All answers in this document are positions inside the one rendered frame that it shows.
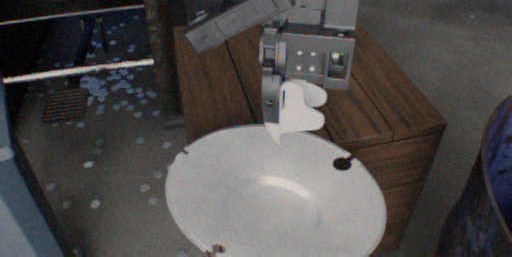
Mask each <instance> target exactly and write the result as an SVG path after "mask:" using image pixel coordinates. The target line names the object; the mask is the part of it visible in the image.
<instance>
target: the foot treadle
mask: <svg viewBox="0 0 512 257"><path fill-rule="evenodd" d="M95 24H97V22H96V18H91V19H86V24H85V26H84V29H83V33H82V37H81V40H80V43H79V45H78V49H77V53H76V56H75V58H74V61H73V66H78V65H84V64H85V61H86V58H87V53H88V48H89V46H90V42H91V39H92V36H93V29H94V26H95ZM81 78H82V75H75V76H69V80H68V83H67V85H66V88H65V90H62V91H55V92H52V93H49V94H48V97H47V99H46V105H45V107H44V110H43V115H42V118H41V123H42V124H43V125H52V124H63V123H69V122H75V121H81V120H84V119H85V114H86V109H87V104H88V99H89V89H88V88H87V87H82V88H79V84H80V81H81Z"/></svg>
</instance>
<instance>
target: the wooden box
mask: <svg viewBox="0 0 512 257"><path fill-rule="evenodd" d="M185 28H186V26H184V27H177V28H173V33H174V43H175V56H176V62H177V68H178V73H179V86H180V92H181V98H182V104H183V116H184V122H185V128H186V134H187V141H188V145H189V144H190V143H192V142H194V140H196V139H198V138H199V137H202V136H204V135H205V134H208V133H210V132H214V131H216V130H219V129H222V128H226V127H234V126H240V125H251V124H264V118H263V110H262V100H261V89H262V73H260V72H259V42H260V35H261V31H262V28H263V26H261V24H260V23H259V24H258V25H256V26H253V27H251V28H249V29H248V30H246V31H243V32H241V33H239V34H237V35H236V36H232V37H231V38H229V39H227V40H226V41H223V42H222V43H221V44H220V45H218V46H216V47H214V48H212V49H210V50H208V51H207V50H205V51H204V52H200V53H199V54H197V55H195V53H194V52H193V51H192V50H191V48H190V47H189V45H188V44H187V43H186V41H185V40H184V38H182V36H181V33H183V31H184V30H185ZM313 84H314V85H316V86H318V87H319V88H321V89H323V90H324V91H325V92H326V94H327V100H326V101H325V103H324V104H323V105H320V106H317V107H311V108H313V109H314V110H318V112H320V113H322V114H323V116H324V123H323V126H322V127H320V128H318V129H317V130H308V131H304V132H309V133H312V134H313V135H316V136H318V137H323V138H324V139H326V140H328V141H329V142H333V143H334V144H336V145H337V146H338V147H341V148H343V149H344V150H345V151H347V152H349V153H350V154H351V155H350V156H348V157H346V158H345V157H341V158H336V159H334V160H333V162H332V165H333V167H334V168H337V170H342V171H344V170H347V169H349V168H350V167H351V166H352V163H351V161H352V159H354V158H356V159H357V160H358V161H359V162H361V164H362V165H363V166H365V168H366V169H367V170H368V171H369V173H370V174H371V175H373V178H374V180H376V182H377V184H378V186H379V187H380V189H381V193H382V194H383V197H384V202H385V206H386V223H385V228H384V234H383V236H382V238H381V240H380V241H379V243H378V245H377V246H376V248H375V249H373V252H372V253H370V254H369V255H368V257H376V256H381V255H387V254H390V252H393V251H396V250H398V249H399V248H400V245H401V242H402V239H403V237H404V235H405V233H406V231H407V227H408V224H409V223H410V220H411V219H410V218H411V217H412V216H413V212H414V210H415V208H416V206H417V203H418V199H419V198H420V195H421V193H422V191H423V187H424V184H425V182H426V178H428V174H429V171H430V170H431V167H432V163H433V161H434V159H435V156H436V152H437V150H438V148H439V146H440V142H441V140H442V138H443V135H444V131H445V129H446V128H447V124H448V122H447V120H445V119H444V117H443V116H442V115H441V113H440V112H439V111H437V109H436V108H435V107H434V106H433V105H432V104H431V103H430V101H429V100H428V99H427V97H425V96H424V95H423V93H422V92H420V91H419V88H418V87H416V86H415V84H414V83H413V82H412V81H411V80H410V79H409V78H408V77H407V75H406V74H405V73H404V72H403V71H402V70H401V69H400V68H399V67H398V66H397V65H396V64H395V62H394V61H393V60H392V59H391V57H389V56H388V55H387V54H386V52H384V51H383V49H382V47H381V46H379V45H378V44H377V42H376V41H374V40H373V39H372V37H371V36H370V35H369V34H368V32H367V31H365V30H364V29H363V27H362V26H360V25H359V24H358V21H356V26H355V46H354V51H353V57H352V67H351V73H350V78H349V84H348V90H342V89H325V88H323V84H316V83H313Z"/></svg>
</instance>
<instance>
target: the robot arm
mask: <svg viewBox="0 0 512 257"><path fill-rule="evenodd" d="M358 5H359V0H223V1H222V2H220V3H217V4H215V5H214V6H208V7H206V8H202V10H200V11H198V12H197V13H195V14H194V15H192V17H191V18H190V19H189V20H188V22H187V24H188V25H187V26H186V28H185V30H184V31H183V33H181V36H182V38H184V40H185V41H186V43H187V44H188V45H189V47H190V48H191V50H192V51H193V52H194V53H195V55H197V54H199V53H200V52H204V51H205V50H207V51H208V50H210V49H212V48H214V47H216V46H218V45H220V44H221V43H222V42H223V41H226V40H227V39H229V38H231V37H232V36H236V35H237V34H239V33H241V32H243V31H246V30H248V29H249V28H251V27H253V26H256V25H258V24H259V23H260V24H261V26H263V28H262V31H261V35H260V42H259V72H260V73H262V89H261V100H262V110H263V118H264V125H265V127H266V129H267V132H269V134H270V137H271V138H272V139H273V140H274V142H275V143H279V144H281V134H282V133H284V132H298V131H308V130H317V129H318V128H320V127H322V126H323V123H324V116H323V114H322V113H320V112H318V110H314V109H313V108H311V107H317V106H320V105H323V104H324V103H325V101H326V100H327V94H326V92H325V91H324V90H323V89H321V88H319V87H318V86H316V85H314V84H313V83H316V84H323V88H325V89H342V90H348V84H349V78H350V73H351V67H352V57H353V51H354V46H355V26H356V21H357V11H358ZM347 54H348V60H347ZM329 58H330V59H329ZM328 63H329V68H328ZM346 65H347V72H346V77H345V78H338V77H333V75H330V73H331V74H338V75H343V69H344V66H346ZM288 79H290V80H288Z"/></svg>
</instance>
